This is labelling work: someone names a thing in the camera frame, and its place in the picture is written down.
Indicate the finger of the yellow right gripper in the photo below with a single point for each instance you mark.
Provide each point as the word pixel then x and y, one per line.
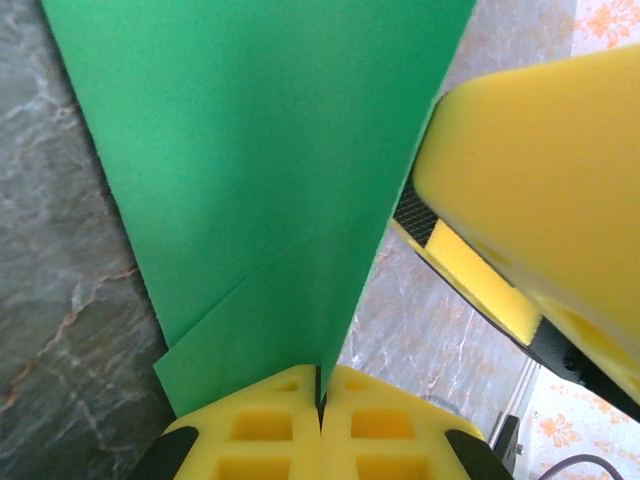
pixel 525 175
pixel 480 280

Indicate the green paper sheet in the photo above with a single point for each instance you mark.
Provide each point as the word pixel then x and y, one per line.
pixel 250 150

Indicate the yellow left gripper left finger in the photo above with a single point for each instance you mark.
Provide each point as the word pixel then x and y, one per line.
pixel 210 435

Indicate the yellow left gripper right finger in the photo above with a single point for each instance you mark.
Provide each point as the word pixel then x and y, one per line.
pixel 430 435

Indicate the aluminium side rail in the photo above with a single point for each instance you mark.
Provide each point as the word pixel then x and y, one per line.
pixel 517 395

